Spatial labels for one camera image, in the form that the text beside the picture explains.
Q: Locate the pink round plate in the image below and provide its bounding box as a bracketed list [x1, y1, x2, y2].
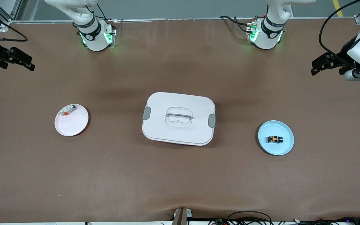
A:
[54, 104, 89, 137]

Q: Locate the light blue round plate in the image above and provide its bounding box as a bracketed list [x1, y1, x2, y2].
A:
[258, 120, 294, 156]

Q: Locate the white lidded storage box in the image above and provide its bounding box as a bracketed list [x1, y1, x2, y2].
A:
[142, 92, 216, 146]

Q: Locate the brown table mat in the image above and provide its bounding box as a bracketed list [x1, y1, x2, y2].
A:
[0, 19, 360, 223]

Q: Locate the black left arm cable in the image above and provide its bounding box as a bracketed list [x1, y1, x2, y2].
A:
[319, 0, 360, 58]

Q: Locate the red and clear switch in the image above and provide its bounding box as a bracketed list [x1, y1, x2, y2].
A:
[59, 105, 78, 117]

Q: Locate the black base cable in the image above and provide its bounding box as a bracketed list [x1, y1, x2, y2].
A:
[220, 15, 254, 33]
[85, 3, 110, 22]

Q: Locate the silver table edge rail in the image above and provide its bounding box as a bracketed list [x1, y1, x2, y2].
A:
[10, 17, 355, 24]

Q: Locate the black cable bundle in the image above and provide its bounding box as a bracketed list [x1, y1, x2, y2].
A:
[208, 210, 360, 225]

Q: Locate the brown camera mount post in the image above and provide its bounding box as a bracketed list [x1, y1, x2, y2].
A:
[171, 207, 193, 225]

